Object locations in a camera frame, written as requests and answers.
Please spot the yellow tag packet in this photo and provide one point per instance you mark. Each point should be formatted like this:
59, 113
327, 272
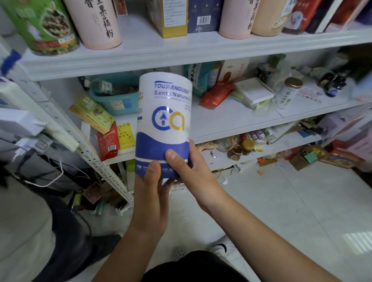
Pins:
126, 136

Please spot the yellow box white label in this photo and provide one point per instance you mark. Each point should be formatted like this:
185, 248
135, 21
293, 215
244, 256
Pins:
167, 17

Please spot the small pink canister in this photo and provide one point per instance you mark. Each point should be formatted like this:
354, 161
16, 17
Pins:
93, 23

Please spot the blue tape strip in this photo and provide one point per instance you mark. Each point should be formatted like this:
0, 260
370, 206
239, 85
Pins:
10, 62

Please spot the clear green label nut jar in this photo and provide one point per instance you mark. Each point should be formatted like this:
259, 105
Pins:
38, 26

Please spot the person's right forearm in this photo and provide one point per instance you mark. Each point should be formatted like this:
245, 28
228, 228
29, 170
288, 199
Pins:
261, 244

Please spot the pink cylinder canister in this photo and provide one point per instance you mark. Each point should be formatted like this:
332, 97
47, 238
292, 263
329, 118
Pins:
238, 17

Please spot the person's left forearm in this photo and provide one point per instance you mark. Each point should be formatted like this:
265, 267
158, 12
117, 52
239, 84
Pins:
131, 255

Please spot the white metal shelving unit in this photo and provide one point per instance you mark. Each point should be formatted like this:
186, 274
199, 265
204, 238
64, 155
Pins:
174, 49

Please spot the white power strip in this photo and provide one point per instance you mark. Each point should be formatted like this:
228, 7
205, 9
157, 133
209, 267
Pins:
35, 113

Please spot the person's right hand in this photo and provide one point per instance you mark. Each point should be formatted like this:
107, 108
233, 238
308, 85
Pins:
200, 183

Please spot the beige cylinder canister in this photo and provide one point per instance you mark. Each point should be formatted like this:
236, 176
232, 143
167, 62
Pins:
272, 16

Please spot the person's left hand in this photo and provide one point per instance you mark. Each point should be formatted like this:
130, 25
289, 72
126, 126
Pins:
148, 200

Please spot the person's white shoe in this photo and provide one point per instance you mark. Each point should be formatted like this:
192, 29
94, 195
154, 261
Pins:
224, 247
180, 254

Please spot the white power adapter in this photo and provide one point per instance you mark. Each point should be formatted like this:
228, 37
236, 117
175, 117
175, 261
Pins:
20, 122

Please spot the dark jar with lid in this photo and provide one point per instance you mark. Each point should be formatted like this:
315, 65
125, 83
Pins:
267, 72

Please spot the dark blue moon box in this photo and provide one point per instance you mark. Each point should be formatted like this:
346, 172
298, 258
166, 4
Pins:
204, 14

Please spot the red snack packet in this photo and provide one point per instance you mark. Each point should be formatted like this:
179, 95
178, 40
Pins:
108, 142

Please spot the red pouch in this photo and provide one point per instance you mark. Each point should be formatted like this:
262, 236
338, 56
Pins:
216, 96

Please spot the white flat box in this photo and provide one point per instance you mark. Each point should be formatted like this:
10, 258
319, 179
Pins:
254, 91

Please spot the brown carton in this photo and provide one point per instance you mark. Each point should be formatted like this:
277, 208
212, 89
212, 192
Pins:
303, 158

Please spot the green snack packet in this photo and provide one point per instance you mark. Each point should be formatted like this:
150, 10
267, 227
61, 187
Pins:
92, 113

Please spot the small dark bottle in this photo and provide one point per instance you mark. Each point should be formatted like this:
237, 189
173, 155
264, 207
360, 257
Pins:
335, 87
324, 79

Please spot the person's black clothing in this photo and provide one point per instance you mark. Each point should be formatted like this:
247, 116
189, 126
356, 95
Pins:
195, 268

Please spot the white box brown print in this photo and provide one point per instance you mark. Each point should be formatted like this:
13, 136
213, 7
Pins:
233, 69

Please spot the teal plastic basket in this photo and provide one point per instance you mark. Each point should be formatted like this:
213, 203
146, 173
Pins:
116, 101

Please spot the black box white edge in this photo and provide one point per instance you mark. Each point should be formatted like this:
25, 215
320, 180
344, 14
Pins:
322, 14

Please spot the white and blue canister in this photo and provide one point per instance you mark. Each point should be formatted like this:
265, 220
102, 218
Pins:
164, 116

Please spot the teal pouch bag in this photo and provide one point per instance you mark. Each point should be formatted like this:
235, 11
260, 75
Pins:
200, 78

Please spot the red canister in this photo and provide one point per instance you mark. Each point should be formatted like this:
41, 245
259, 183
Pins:
301, 16

